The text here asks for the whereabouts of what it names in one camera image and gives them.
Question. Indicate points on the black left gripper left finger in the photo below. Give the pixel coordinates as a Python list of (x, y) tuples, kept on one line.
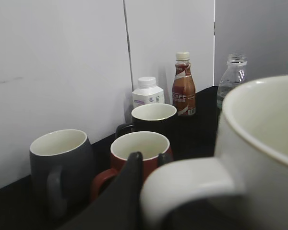
[(117, 208)]

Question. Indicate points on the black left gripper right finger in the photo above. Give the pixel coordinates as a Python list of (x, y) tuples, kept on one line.
[(162, 161)]

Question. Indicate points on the white ceramic mug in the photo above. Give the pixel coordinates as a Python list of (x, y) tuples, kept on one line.
[(247, 177)]

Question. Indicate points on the red ceramic mug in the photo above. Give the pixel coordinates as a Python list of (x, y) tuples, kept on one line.
[(132, 155)]

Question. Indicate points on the black ceramic mug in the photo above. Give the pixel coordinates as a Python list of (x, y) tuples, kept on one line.
[(160, 118)]

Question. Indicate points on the white yogurt bottle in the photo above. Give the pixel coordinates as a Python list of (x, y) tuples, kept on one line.
[(147, 92)]

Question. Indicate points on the brown coffee drink bottle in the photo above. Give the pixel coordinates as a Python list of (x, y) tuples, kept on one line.
[(183, 89)]

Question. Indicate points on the grey ceramic mug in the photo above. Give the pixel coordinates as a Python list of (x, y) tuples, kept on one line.
[(62, 168)]

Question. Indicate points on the clear water bottle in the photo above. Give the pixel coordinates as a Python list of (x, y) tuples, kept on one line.
[(234, 75)]

